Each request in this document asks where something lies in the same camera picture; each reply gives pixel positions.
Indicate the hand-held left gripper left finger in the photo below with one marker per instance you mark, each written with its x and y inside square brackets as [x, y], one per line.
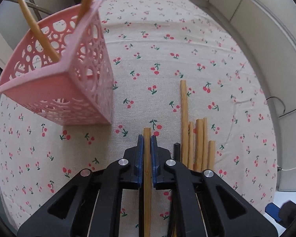
[139, 163]

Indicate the grey mop pole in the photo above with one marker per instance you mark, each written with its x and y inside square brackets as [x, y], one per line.
[32, 1]

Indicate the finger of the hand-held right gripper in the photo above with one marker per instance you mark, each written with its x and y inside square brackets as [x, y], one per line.
[273, 212]

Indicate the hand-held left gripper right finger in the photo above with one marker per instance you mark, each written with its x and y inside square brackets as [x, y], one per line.
[155, 163]

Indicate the black chopstick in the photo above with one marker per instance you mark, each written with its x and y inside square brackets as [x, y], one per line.
[176, 150]

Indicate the cherry print tablecloth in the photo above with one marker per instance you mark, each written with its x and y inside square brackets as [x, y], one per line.
[150, 54]

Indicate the pink perforated plastic basket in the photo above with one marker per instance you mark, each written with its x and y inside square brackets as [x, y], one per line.
[39, 91]

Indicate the grey metal pole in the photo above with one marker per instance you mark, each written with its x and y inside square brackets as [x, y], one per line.
[43, 9]

